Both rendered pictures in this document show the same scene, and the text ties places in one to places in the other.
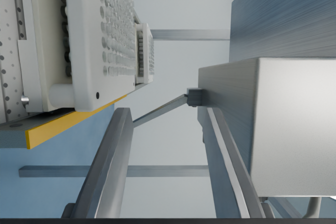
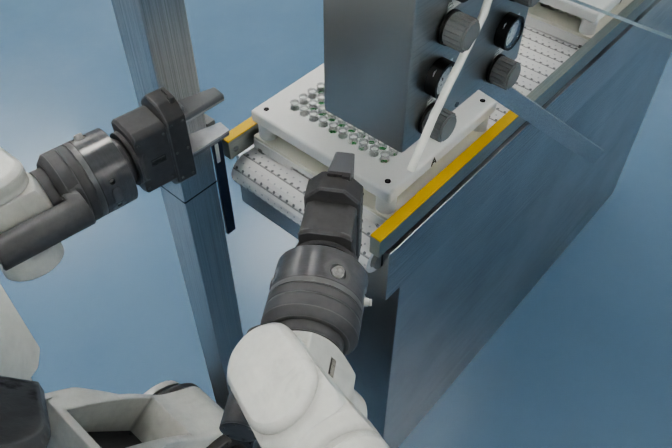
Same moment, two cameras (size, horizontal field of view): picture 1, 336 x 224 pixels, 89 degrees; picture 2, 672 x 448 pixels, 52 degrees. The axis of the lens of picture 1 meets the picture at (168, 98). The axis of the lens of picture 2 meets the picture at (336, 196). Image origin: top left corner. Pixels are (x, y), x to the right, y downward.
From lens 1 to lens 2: 0.71 m
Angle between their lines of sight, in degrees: 63
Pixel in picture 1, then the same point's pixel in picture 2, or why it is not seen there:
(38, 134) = (380, 232)
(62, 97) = (379, 204)
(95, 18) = (339, 148)
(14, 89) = (367, 226)
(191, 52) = not seen: outside the picture
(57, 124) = (393, 220)
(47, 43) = not seen: hidden behind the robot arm
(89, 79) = (368, 181)
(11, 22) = not seen: hidden behind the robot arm
